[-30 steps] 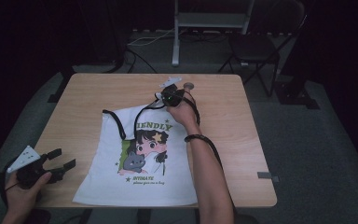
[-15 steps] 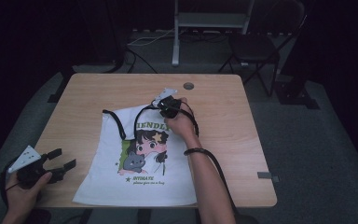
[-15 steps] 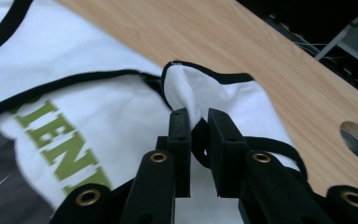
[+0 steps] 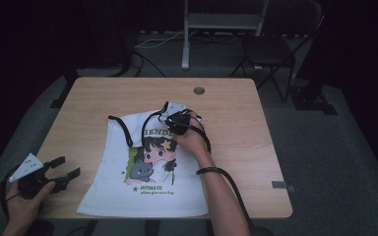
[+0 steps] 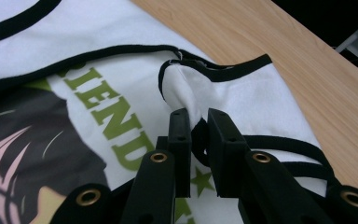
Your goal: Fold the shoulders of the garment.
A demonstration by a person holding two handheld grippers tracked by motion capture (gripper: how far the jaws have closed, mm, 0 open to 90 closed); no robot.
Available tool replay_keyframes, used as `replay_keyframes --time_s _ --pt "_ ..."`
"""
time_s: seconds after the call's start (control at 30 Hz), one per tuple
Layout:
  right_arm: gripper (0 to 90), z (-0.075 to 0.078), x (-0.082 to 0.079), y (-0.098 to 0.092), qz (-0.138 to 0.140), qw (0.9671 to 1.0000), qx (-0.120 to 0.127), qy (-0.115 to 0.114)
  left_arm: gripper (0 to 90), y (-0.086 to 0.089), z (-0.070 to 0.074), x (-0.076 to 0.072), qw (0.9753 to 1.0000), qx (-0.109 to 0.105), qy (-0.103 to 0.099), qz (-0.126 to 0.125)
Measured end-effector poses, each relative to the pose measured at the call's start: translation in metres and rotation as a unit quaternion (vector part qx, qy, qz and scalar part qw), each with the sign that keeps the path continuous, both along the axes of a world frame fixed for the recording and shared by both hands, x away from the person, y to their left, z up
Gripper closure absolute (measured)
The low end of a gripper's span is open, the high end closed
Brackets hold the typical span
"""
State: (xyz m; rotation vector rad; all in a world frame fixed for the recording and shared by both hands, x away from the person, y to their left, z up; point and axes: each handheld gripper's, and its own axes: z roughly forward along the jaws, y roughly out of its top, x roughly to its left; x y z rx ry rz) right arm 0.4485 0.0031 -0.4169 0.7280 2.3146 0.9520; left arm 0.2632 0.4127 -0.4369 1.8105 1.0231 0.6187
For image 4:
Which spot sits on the grey metal stand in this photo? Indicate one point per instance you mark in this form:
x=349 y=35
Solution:
x=223 y=21

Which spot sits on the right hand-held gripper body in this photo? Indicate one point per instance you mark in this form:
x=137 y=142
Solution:
x=177 y=123

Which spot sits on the grey tape piece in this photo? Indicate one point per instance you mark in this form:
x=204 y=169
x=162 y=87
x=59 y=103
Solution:
x=280 y=185

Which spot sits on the white printed tank top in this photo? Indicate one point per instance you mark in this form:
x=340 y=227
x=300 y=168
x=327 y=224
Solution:
x=111 y=190

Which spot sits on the black folding chair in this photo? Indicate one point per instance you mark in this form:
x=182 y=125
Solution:
x=269 y=49

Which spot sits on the person's left hand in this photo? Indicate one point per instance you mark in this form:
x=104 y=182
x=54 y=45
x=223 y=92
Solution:
x=23 y=209

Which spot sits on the person's right hand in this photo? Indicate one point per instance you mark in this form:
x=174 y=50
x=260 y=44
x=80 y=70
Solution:
x=193 y=142

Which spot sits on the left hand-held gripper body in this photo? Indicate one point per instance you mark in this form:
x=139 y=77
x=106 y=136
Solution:
x=28 y=170

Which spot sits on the person's grey trousers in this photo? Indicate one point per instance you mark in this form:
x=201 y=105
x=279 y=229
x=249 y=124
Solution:
x=124 y=229

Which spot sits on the black stand base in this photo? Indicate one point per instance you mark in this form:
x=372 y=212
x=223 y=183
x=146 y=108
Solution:
x=311 y=101

